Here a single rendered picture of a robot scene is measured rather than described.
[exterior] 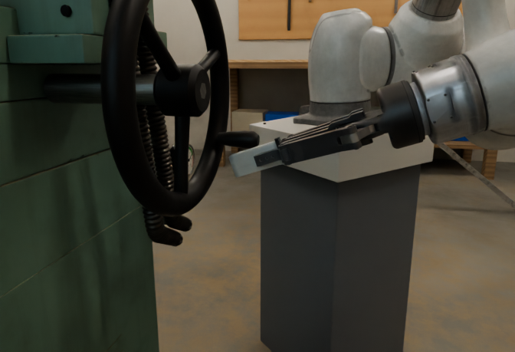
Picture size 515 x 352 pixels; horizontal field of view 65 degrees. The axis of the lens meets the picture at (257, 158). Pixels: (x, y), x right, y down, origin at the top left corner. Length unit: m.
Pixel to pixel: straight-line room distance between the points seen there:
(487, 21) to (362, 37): 0.39
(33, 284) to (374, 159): 0.68
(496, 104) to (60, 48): 0.45
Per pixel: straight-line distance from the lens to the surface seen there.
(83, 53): 0.47
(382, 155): 0.94
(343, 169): 0.86
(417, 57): 1.04
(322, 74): 1.00
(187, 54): 4.03
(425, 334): 1.50
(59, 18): 0.51
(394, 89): 0.48
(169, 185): 0.58
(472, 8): 0.68
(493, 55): 0.48
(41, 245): 0.58
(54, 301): 0.62
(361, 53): 1.00
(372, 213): 1.02
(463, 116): 0.47
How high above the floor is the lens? 0.84
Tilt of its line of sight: 13 degrees down
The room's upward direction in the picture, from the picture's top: straight up
